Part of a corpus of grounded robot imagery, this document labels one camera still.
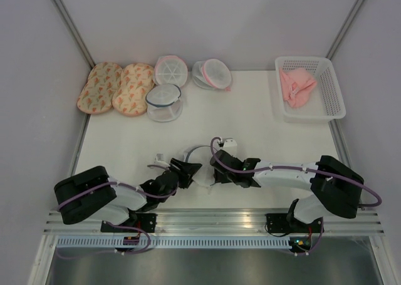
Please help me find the blue-trimmed mesh laundry bag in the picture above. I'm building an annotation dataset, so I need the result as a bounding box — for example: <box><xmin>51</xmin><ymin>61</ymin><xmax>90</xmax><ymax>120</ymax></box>
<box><xmin>183</xmin><ymin>145</ymin><xmax>216</xmax><ymax>189</ymax></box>

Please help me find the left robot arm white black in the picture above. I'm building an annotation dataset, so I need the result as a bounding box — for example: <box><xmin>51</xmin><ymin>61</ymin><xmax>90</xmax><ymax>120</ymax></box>
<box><xmin>54</xmin><ymin>158</ymin><xmax>202</xmax><ymax>232</ymax></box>

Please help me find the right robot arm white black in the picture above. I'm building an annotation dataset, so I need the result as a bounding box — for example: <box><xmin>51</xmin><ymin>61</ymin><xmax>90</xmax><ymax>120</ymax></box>
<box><xmin>210</xmin><ymin>150</ymin><xmax>363</xmax><ymax>232</ymax></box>

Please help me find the pink-trimmed mesh bag tilted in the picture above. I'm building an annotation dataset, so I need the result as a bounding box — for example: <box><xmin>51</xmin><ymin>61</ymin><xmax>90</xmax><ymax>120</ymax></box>
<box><xmin>192</xmin><ymin>59</ymin><xmax>232</xmax><ymax>91</ymax></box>

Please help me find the pink-trimmed mesh bag upright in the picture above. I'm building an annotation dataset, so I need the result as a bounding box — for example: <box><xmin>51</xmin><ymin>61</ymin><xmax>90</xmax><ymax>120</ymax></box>
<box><xmin>153</xmin><ymin>55</ymin><xmax>188</xmax><ymax>87</ymax></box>

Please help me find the right floral bra pad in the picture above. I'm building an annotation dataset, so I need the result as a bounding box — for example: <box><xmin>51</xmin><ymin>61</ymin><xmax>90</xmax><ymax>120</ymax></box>
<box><xmin>112</xmin><ymin>63</ymin><xmax>155</xmax><ymax>117</ymax></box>

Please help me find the floral bra pad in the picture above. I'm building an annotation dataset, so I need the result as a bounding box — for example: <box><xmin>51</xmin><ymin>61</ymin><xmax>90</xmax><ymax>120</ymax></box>
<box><xmin>112</xmin><ymin>63</ymin><xmax>155</xmax><ymax>117</ymax></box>
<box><xmin>76</xmin><ymin>62</ymin><xmax>123</xmax><ymax>115</ymax></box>

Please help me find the left floral bra pad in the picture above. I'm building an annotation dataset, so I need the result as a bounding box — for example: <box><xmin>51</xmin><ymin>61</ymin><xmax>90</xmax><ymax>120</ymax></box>
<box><xmin>76</xmin><ymin>62</ymin><xmax>123</xmax><ymax>115</ymax></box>

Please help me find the pink bra in basket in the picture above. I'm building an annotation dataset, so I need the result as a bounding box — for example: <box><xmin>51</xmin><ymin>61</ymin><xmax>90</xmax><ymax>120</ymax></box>
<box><xmin>279</xmin><ymin>68</ymin><xmax>318</xmax><ymax>108</ymax></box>

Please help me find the white perforated plastic basket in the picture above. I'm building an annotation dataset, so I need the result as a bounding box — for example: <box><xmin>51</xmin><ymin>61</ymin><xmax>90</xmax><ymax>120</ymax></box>
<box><xmin>275</xmin><ymin>56</ymin><xmax>346</xmax><ymax>123</ymax></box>

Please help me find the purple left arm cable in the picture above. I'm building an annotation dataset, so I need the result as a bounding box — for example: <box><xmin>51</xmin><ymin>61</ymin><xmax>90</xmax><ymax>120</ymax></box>
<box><xmin>56</xmin><ymin>162</ymin><xmax>179</xmax><ymax>212</ymax></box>

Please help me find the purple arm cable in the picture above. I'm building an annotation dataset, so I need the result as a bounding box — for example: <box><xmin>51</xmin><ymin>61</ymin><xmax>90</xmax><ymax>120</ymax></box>
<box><xmin>56</xmin><ymin>162</ymin><xmax>179</xmax><ymax>212</ymax></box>
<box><xmin>209</xmin><ymin>137</ymin><xmax>383</xmax><ymax>209</ymax></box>

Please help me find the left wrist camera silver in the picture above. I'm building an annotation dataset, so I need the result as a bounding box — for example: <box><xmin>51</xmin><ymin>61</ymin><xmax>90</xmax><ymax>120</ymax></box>
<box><xmin>155</xmin><ymin>153</ymin><xmax>166</xmax><ymax>165</ymax></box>

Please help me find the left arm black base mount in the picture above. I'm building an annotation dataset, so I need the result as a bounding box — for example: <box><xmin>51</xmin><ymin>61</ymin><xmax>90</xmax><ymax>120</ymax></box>
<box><xmin>100</xmin><ymin>211</ymin><xmax>157</xmax><ymax>233</ymax></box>

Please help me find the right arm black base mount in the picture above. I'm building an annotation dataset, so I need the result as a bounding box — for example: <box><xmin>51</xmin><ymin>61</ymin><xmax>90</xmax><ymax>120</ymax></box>
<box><xmin>265</xmin><ymin>213</ymin><xmax>309</xmax><ymax>236</ymax></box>

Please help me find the white slotted cable duct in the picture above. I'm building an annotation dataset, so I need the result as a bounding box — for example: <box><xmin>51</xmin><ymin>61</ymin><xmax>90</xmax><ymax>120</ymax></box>
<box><xmin>56</xmin><ymin>235</ymin><xmax>309</xmax><ymax>249</ymax></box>

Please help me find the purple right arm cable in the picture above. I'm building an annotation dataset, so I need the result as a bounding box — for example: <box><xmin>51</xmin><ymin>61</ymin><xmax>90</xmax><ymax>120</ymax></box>
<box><xmin>209</xmin><ymin>137</ymin><xmax>383</xmax><ymax>209</ymax></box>

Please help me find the left aluminium corner post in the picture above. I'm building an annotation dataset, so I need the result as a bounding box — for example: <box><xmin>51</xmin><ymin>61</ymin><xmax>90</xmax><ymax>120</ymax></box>
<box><xmin>51</xmin><ymin>0</ymin><xmax>95</xmax><ymax>68</ymax></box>

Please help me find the aluminium corner post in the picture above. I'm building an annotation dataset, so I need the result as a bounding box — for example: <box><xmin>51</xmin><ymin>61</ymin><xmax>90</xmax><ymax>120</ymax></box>
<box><xmin>326</xmin><ymin>0</ymin><xmax>367</xmax><ymax>60</ymax></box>
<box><xmin>51</xmin><ymin>0</ymin><xmax>95</xmax><ymax>68</ymax></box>

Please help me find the right aluminium corner post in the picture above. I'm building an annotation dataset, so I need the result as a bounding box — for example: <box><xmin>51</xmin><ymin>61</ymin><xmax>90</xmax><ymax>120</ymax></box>
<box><xmin>326</xmin><ymin>0</ymin><xmax>367</xmax><ymax>60</ymax></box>

